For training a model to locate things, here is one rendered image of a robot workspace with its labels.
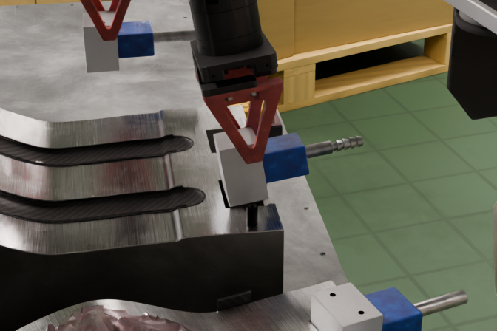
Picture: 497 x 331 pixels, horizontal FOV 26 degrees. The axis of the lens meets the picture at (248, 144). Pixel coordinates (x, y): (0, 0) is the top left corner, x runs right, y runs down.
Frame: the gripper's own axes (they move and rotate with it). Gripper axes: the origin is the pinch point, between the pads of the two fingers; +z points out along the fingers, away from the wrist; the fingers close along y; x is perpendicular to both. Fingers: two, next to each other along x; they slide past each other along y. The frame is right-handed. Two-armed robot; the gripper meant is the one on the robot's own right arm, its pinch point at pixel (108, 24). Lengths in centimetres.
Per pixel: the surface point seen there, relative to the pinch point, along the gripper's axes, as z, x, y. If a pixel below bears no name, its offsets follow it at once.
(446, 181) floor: 97, 85, -127
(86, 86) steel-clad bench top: 15.1, -3.5, -18.3
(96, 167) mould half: 6.7, -2.3, 21.0
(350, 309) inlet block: 7, 17, 47
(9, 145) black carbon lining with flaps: 5.5, -10.6, 17.0
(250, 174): 3.3, 11.2, 31.3
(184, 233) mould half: 6.2, 4.9, 35.4
